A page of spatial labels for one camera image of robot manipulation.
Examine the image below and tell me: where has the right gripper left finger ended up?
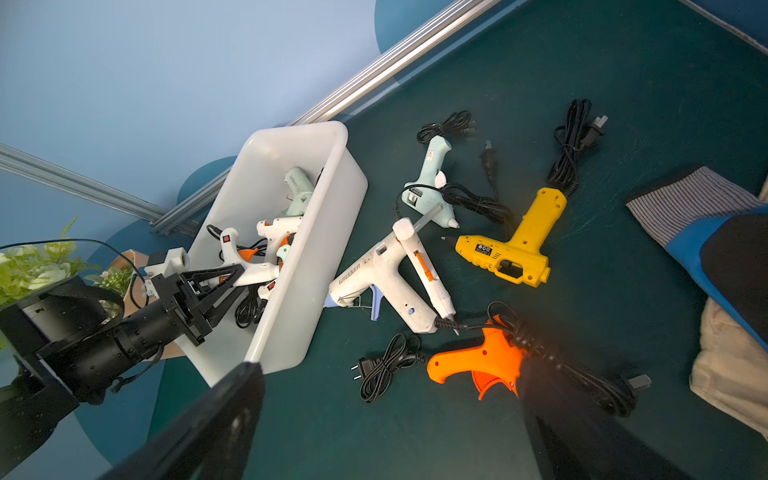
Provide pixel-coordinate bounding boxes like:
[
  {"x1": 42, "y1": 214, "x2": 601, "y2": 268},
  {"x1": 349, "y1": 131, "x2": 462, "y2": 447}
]
[{"x1": 102, "y1": 362, "x2": 265, "y2": 479}]

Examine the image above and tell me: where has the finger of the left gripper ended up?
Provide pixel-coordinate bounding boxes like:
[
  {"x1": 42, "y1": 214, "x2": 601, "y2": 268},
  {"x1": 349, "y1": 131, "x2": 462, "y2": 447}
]
[{"x1": 179, "y1": 266, "x2": 244, "y2": 327}]

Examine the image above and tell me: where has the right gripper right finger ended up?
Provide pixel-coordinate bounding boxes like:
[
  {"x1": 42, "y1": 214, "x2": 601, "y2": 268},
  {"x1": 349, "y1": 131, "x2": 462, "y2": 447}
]
[{"x1": 517, "y1": 360, "x2": 690, "y2": 479}]

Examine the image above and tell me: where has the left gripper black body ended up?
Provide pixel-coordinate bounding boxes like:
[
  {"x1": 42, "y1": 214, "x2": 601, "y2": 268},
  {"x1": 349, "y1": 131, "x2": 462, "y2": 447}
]
[{"x1": 152, "y1": 272, "x2": 219, "y2": 346}]

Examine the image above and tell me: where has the white glue gun red switch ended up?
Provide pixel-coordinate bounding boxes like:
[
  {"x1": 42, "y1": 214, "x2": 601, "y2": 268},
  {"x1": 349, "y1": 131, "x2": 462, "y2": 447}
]
[{"x1": 220, "y1": 228, "x2": 280, "y2": 287}]

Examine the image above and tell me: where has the small white orange-trigger glue gun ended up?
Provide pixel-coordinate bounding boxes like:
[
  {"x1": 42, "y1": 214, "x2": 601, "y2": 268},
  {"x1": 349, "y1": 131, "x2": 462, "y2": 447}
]
[{"x1": 257, "y1": 216, "x2": 303, "y2": 263}]

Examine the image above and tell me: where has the large mint green glue gun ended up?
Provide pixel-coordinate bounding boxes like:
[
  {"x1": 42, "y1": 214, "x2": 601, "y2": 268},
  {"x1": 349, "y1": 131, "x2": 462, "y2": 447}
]
[{"x1": 283, "y1": 167, "x2": 314, "y2": 217}]

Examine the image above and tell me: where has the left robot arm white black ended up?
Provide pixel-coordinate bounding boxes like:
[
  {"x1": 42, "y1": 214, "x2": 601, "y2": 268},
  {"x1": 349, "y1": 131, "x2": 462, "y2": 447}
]
[{"x1": 1, "y1": 265, "x2": 245, "y2": 475}]

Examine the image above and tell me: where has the orange glue gun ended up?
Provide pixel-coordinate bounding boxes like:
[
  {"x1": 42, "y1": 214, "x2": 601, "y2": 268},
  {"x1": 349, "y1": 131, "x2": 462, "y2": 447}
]
[{"x1": 426, "y1": 321, "x2": 527, "y2": 401}]

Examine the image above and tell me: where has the white plastic storage box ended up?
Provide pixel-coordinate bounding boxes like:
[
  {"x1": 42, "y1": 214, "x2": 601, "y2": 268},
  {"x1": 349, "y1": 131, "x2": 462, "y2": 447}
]
[{"x1": 177, "y1": 121, "x2": 368, "y2": 386}]

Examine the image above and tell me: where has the large white Greeler glue gun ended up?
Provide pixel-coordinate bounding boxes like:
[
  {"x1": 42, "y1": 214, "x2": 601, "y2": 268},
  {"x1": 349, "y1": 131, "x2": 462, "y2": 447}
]
[{"x1": 324, "y1": 206, "x2": 456, "y2": 334}]

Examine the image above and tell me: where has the yellow glue gun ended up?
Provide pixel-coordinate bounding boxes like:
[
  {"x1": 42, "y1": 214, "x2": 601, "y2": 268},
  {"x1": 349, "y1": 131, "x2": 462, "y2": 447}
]
[{"x1": 443, "y1": 188, "x2": 567, "y2": 288}]

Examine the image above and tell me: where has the mint glue gun at back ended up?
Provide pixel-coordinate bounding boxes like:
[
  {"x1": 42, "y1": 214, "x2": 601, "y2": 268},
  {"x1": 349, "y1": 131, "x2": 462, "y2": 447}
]
[{"x1": 401, "y1": 136, "x2": 459, "y2": 229}]

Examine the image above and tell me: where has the artificial flower plant in pot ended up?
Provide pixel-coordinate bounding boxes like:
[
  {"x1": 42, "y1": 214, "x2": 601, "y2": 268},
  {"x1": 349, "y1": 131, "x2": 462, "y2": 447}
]
[{"x1": 1, "y1": 227, "x2": 142, "y2": 307}]

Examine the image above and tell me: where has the beige work glove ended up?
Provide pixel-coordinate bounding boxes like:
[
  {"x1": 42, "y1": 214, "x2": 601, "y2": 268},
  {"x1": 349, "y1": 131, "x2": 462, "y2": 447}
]
[{"x1": 688, "y1": 173, "x2": 768, "y2": 442}]

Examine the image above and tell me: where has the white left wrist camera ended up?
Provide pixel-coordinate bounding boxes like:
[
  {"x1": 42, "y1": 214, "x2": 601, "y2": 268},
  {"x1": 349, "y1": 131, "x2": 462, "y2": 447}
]
[{"x1": 144, "y1": 247, "x2": 190, "y2": 297}]

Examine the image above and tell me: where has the black coiled power cord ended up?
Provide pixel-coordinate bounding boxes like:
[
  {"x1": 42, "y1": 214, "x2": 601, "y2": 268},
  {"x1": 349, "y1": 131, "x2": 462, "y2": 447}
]
[{"x1": 350, "y1": 332, "x2": 427, "y2": 404}]

